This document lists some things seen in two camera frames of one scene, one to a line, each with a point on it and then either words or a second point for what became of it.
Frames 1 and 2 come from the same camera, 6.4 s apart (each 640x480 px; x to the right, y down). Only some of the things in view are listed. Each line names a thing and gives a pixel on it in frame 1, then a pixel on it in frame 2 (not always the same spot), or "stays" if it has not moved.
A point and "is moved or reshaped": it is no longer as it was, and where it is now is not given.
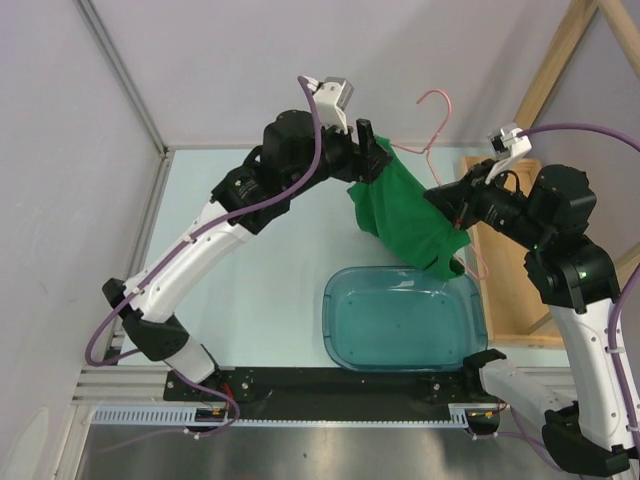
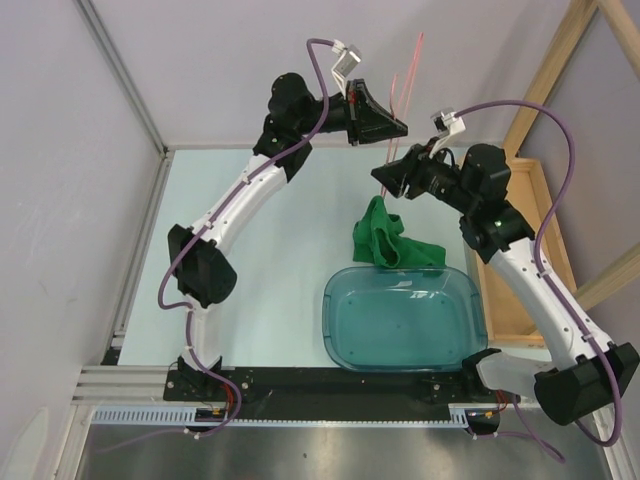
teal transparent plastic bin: [402, 319] stays
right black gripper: [460, 200] to [409, 171]
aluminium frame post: [116, 347] stays
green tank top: [408, 222] is moved or reshaped
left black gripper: [362, 161] to [373, 123]
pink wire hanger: [429, 153] to [392, 148]
